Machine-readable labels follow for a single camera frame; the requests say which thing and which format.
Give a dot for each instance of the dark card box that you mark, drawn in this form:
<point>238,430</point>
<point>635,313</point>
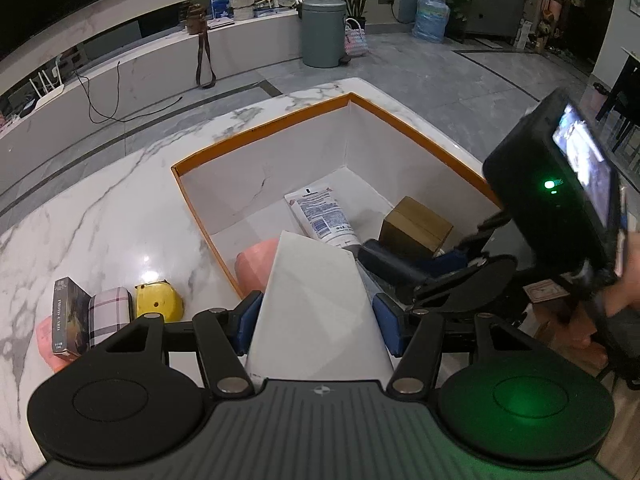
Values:
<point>70,315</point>

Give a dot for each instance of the brown camera bag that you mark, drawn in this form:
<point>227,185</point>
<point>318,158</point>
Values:
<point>195,20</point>

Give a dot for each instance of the grey drawer cabinet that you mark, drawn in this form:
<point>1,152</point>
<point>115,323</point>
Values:
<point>495,5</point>

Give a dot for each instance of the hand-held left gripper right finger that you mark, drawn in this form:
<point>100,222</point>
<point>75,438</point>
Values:
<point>390,327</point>

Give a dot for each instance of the plaid case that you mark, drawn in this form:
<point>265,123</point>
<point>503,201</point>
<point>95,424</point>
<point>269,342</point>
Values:
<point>110,310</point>

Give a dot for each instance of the dark dining chair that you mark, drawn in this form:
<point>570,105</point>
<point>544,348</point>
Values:
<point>625,85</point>

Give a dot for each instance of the white printed tube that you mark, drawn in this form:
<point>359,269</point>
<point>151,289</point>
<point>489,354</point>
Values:
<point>320,215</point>

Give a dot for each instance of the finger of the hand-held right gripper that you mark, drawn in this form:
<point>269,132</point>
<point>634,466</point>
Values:
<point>480,235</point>
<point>450,262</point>

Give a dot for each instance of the person's right hand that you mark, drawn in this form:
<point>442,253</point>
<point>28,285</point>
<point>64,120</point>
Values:
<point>630,280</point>

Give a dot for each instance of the salmon pink object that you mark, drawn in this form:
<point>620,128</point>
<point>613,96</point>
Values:
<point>255,265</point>

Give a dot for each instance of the yellow round toy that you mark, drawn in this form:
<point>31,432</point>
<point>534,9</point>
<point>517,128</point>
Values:
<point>157,302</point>

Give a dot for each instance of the white box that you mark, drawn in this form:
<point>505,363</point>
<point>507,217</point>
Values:
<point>310,310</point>

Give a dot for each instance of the marble television console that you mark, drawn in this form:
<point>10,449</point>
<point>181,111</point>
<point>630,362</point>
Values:
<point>150,75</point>

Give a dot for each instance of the grey trash bin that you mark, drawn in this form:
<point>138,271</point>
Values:
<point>322,35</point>

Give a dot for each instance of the woven bag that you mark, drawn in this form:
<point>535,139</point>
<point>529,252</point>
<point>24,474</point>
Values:
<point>356,42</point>

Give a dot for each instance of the white router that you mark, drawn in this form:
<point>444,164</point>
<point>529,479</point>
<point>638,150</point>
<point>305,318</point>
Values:
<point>50,95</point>

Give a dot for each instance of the orange storage box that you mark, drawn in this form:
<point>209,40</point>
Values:
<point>300,150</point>

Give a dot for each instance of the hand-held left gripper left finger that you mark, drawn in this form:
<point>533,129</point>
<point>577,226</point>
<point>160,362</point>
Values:
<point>247,322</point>

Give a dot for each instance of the small brown box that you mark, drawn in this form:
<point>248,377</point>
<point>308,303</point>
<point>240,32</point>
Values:
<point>415,225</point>

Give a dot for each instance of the large water bottle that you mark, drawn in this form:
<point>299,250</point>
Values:
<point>430,17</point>

